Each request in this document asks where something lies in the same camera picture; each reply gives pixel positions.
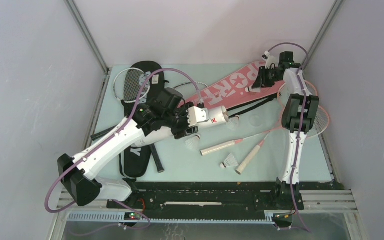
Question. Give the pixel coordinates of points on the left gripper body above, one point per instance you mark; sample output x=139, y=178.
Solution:
x=181, y=122

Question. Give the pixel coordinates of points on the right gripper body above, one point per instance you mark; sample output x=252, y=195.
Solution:
x=271, y=73

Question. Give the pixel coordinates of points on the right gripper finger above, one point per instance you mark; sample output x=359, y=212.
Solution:
x=267, y=82
x=258, y=84

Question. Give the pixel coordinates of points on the shuttlecock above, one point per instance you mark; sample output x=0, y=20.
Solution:
x=192, y=143
x=250, y=89
x=229, y=162
x=233, y=123

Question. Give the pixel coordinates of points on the clear tube lid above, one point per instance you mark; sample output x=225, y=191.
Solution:
x=256, y=121

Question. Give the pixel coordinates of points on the white shuttlecock tube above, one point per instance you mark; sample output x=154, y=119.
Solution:
x=217, y=116

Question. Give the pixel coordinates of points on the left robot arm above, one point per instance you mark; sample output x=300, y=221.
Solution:
x=79, y=174

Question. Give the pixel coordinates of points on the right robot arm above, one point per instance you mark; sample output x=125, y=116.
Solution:
x=298, y=118

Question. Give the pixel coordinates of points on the pink racket upper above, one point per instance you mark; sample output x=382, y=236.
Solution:
x=322, y=119

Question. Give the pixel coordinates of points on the pink sport racket bag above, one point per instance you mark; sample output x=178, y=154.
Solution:
x=230, y=91

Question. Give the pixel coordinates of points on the white racket under pink bag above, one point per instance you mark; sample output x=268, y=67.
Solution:
x=184, y=88

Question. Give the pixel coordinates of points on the pink racket lower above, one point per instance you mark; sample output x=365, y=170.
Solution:
x=296, y=142

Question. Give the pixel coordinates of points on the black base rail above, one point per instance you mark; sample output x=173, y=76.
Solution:
x=208, y=200

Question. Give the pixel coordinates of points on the left aluminium frame post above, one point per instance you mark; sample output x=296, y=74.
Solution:
x=103, y=82

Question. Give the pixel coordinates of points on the aluminium frame post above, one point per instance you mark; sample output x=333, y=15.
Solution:
x=103, y=82
x=333, y=12

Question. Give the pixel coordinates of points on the right aluminium frame post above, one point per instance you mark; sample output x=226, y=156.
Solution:
x=333, y=12

